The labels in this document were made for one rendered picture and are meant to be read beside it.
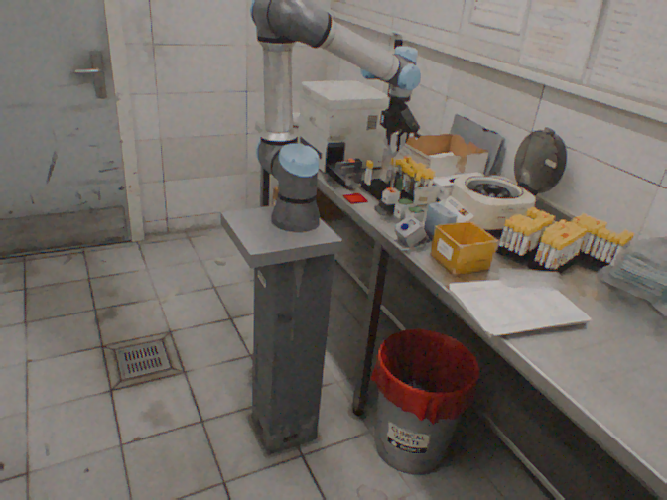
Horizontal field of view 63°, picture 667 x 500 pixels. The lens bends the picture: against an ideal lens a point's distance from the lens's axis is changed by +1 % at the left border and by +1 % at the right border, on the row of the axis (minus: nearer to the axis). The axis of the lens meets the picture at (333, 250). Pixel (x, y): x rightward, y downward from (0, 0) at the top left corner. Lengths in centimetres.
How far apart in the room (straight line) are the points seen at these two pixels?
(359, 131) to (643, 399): 138
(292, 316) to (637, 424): 99
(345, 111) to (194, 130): 142
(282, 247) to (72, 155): 192
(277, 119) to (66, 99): 170
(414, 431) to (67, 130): 230
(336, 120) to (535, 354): 119
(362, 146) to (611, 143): 90
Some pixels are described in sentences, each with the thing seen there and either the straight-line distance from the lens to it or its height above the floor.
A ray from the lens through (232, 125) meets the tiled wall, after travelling 342.
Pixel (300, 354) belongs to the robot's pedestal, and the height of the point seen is 45.
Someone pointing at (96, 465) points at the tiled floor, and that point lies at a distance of 223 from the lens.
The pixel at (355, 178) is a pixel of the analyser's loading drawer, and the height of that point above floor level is 92.
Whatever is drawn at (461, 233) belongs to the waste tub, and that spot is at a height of 94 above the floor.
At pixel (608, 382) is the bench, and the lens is 139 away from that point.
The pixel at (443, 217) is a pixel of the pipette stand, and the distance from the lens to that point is 173.
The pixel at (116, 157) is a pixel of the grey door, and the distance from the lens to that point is 328.
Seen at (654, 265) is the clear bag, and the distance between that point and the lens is 174.
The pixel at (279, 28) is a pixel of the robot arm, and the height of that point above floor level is 148.
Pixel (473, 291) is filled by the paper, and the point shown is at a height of 89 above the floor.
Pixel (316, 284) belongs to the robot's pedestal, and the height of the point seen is 73.
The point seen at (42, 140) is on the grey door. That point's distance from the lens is 323.
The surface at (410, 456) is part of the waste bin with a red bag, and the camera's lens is 209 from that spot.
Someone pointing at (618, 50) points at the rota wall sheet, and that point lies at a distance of 195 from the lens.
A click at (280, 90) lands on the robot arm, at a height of 130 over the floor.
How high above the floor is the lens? 167
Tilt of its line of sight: 29 degrees down
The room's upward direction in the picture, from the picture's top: 6 degrees clockwise
